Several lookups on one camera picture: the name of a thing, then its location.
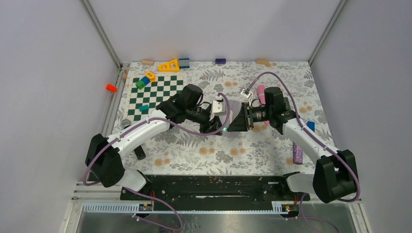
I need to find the wooden cylinder peg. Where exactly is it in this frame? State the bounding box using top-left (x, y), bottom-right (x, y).
top-left (256, 59), bottom-right (271, 67)
top-left (141, 60), bottom-right (155, 66)

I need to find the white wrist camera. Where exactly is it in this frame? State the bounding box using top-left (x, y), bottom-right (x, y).
top-left (240, 89), bottom-right (253, 99)
top-left (211, 98), bottom-right (227, 117)

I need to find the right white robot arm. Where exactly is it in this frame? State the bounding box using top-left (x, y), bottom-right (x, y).
top-left (226, 87), bottom-right (359, 203)

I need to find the green white chessboard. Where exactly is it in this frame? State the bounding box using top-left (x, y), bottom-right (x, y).
top-left (123, 74), bottom-right (187, 123)

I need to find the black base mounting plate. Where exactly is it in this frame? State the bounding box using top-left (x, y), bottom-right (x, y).
top-left (140, 175), bottom-right (310, 212)

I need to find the dark blue lego brick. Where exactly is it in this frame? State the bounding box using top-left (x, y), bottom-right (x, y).
top-left (215, 58), bottom-right (226, 64)

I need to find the blue cube block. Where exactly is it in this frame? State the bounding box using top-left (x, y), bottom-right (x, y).
top-left (141, 76), bottom-right (151, 85)

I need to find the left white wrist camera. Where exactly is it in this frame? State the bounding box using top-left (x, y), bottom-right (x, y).
top-left (211, 98), bottom-right (227, 117)

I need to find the pink marker pen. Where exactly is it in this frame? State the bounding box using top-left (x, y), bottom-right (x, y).
top-left (257, 85), bottom-right (266, 107)

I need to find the purple cable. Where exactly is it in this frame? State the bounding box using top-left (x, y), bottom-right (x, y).
top-left (246, 71), bottom-right (361, 233)
top-left (82, 92), bottom-right (231, 232)

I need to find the teal small block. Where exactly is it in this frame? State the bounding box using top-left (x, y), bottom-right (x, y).
top-left (138, 105), bottom-right (149, 112)

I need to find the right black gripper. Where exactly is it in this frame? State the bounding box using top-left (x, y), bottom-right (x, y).
top-left (227, 102), bottom-right (272, 133)

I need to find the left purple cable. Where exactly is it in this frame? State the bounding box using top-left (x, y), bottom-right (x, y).
top-left (82, 92), bottom-right (231, 232)

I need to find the green cube block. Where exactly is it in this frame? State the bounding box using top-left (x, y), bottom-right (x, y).
top-left (136, 80), bottom-right (146, 90)

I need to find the orange ring toy block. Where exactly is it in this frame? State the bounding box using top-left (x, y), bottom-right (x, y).
top-left (145, 71), bottom-right (156, 82)

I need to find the white slotted cable duct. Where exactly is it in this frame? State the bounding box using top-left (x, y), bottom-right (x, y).
top-left (83, 201), bottom-right (291, 215)

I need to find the right wooden cylinder peg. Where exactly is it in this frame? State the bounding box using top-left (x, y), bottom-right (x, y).
top-left (256, 59), bottom-right (271, 67)

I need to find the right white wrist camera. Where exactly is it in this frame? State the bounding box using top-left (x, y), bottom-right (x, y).
top-left (240, 89), bottom-right (253, 99)

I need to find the colourful lego brick stack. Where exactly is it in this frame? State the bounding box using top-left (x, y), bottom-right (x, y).
top-left (306, 121), bottom-right (315, 132)

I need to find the red cylinder block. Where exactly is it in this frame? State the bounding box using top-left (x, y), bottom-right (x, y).
top-left (105, 84), bottom-right (117, 93)

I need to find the yellow triangle toy block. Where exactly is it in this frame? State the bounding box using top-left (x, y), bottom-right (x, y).
top-left (158, 59), bottom-right (180, 72)

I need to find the left wooden cylinder peg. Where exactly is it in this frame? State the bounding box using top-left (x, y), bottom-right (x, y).
top-left (141, 60), bottom-right (155, 66)

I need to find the purple glitter microphone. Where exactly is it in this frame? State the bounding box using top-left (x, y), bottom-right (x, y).
top-left (292, 143), bottom-right (303, 165)

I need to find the black grey microphone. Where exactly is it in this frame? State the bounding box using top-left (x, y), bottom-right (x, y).
top-left (120, 119), bottom-right (146, 161)

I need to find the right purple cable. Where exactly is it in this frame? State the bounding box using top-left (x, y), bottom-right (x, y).
top-left (246, 71), bottom-right (361, 233)

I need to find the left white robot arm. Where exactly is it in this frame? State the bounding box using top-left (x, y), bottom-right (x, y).
top-left (83, 84), bottom-right (224, 200)

